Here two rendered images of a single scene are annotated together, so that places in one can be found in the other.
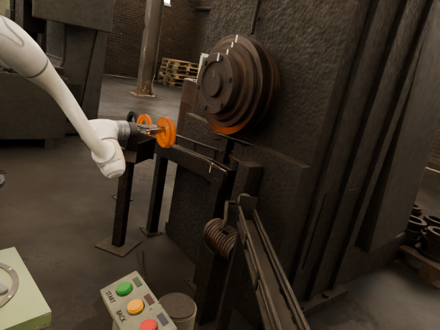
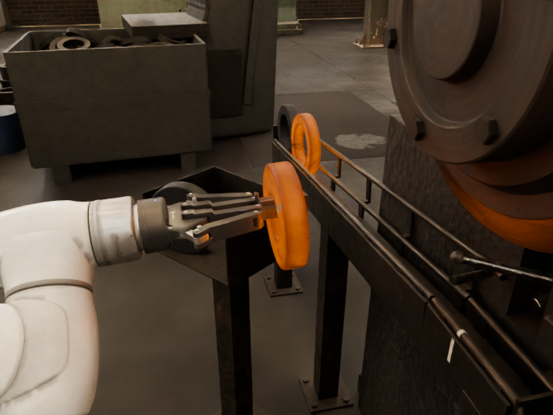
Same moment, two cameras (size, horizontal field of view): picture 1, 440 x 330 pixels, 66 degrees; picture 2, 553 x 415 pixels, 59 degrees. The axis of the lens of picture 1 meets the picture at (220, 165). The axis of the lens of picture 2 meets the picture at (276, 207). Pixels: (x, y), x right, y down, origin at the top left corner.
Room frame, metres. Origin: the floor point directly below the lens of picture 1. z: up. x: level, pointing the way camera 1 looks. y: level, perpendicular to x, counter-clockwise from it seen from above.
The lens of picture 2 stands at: (1.11, 0.02, 1.16)
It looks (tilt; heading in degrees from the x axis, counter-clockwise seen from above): 27 degrees down; 28
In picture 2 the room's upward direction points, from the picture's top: straight up
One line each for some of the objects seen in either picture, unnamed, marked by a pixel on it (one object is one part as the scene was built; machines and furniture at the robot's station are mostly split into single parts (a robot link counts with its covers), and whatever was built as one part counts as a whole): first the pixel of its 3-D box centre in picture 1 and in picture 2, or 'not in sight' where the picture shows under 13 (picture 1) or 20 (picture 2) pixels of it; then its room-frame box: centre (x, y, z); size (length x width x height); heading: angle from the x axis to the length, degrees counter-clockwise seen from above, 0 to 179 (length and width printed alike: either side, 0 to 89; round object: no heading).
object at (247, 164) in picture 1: (246, 186); not in sight; (1.52, -0.15, 0.68); 0.11 x 0.08 x 0.24; 130
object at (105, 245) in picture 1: (120, 192); (227, 328); (1.87, 0.55, 0.36); 0.26 x 0.20 x 0.72; 75
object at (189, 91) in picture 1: (199, 112); not in sight; (4.75, 0.43, 0.45); 0.59 x 0.59 x 0.89
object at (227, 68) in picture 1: (216, 84); (468, 15); (1.63, 0.09, 1.11); 0.28 x 0.06 x 0.28; 40
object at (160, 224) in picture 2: (136, 129); (174, 221); (1.57, 0.43, 0.83); 0.09 x 0.08 x 0.07; 130
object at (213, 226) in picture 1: (217, 277); not in sight; (1.36, -0.09, 0.27); 0.22 x 0.13 x 0.53; 40
